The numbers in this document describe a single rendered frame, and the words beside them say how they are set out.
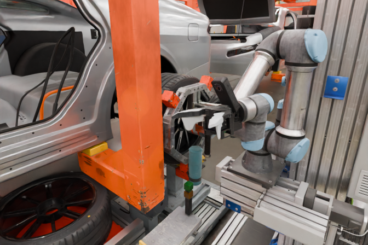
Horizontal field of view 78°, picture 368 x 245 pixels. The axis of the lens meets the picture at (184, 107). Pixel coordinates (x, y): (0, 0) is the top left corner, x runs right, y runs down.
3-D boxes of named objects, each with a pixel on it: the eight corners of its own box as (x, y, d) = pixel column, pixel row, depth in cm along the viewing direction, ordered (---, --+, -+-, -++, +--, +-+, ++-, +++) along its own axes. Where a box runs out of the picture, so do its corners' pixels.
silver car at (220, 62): (256, 56, 845) (260, 10, 797) (312, 59, 737) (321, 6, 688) (168, 73, 473) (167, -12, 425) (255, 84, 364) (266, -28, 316)
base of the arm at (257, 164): (276, 163, 115) (279, 146, 112) (266, 178, 103) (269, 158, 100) (248, 154, 124) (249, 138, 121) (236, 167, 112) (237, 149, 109)
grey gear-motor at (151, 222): (134, 199, 196) (131, 164, 186) (171, 222, 172) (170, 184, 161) (116, 211, 183) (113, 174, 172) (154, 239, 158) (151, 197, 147)
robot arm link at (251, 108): (256, 98, 69) (235, 96, 75) (246, 100, 66) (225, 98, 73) (256, 122, 70) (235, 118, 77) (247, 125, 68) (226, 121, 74)
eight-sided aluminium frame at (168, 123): (207, 143, 190) (210, 79, 173) (214, 145, 186) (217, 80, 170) (163, 172, 149) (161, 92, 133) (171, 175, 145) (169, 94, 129)
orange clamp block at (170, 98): (171, 97, 143) (164, 89, 136) (180, 99, 138) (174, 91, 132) (166, 106, 141) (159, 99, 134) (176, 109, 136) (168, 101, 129)
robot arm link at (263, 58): (262, 24, 97) (203, 120, 88) (286, 23, 88) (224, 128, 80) (270, 42, 104) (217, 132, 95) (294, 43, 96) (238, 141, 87)
